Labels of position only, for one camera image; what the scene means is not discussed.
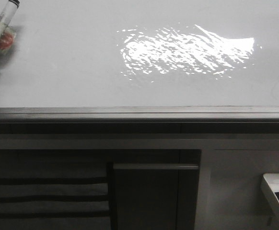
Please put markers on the dark cabinet panel with handle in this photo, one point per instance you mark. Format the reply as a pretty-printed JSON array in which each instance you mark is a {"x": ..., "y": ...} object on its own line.
[{"x": 155, "y": 197}]

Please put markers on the white whiteboard with aluminium frame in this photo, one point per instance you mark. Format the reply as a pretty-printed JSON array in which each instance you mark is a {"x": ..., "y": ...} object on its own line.
[{"x": 142, "y": 60}]

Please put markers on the white black-tipped whiteboard marker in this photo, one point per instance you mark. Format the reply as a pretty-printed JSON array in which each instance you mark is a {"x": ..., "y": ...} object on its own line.
[{"x": 7, "y": 34}]

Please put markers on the grey striped slatted panel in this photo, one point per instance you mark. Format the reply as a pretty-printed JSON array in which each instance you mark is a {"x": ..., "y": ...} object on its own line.
[{"x": 66, "y": 203}]

